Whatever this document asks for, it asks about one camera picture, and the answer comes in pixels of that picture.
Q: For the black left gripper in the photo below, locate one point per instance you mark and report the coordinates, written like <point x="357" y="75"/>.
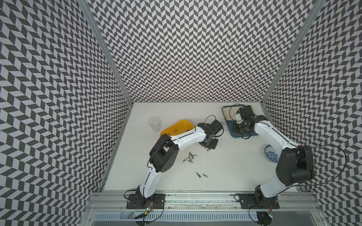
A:
<point x="213" y="145"/>

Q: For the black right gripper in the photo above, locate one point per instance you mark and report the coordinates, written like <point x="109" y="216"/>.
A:
<point x="234" y="127"/>

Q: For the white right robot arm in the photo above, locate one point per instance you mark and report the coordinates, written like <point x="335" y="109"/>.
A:
<point x="294" y="166"/>

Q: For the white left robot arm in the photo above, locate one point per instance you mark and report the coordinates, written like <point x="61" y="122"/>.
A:
<point x="165" y="151"/>

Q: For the yellow plastic storage box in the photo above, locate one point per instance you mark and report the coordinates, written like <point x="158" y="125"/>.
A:
<point x="181" y="127"/>

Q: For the teal plastic tray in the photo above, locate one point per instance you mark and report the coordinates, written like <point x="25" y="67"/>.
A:
<point x="231" y="124"/>

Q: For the beige folded cloth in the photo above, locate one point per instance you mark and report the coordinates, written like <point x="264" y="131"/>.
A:
<point x="229" y="112"/>

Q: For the blue patterned bowl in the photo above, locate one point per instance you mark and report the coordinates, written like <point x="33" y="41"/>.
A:
<point x="271" y="154"/>

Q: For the clear plastic cup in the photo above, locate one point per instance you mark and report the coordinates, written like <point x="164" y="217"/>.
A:
<point x="155" y="124"/>

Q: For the aluminium corner post right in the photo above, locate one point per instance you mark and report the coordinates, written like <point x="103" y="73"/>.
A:
<point x="316" y="9"/>

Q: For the aluminium corner post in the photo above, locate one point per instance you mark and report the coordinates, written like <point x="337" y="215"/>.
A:
<point x="103" y="46"/>
<point x="316" y="9"/>

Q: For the aluminium corner post left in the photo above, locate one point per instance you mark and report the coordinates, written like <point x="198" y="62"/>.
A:
<point x="103" y="46"/>

